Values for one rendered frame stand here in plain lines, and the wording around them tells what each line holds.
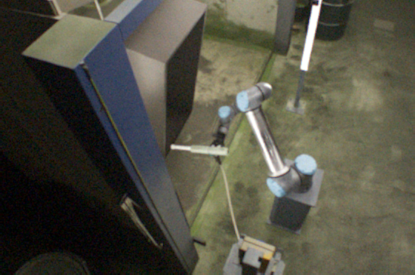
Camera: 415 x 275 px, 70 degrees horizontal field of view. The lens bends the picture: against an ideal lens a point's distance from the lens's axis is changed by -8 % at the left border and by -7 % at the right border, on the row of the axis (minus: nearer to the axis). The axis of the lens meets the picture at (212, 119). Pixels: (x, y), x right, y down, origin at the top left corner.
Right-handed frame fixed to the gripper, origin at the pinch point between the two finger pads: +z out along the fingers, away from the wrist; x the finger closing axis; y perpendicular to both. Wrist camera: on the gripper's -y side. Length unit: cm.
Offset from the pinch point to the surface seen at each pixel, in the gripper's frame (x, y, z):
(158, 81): 7, -84, 9
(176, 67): 37, -42, -53
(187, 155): 53, 53, -29
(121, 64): -36, -146, 68
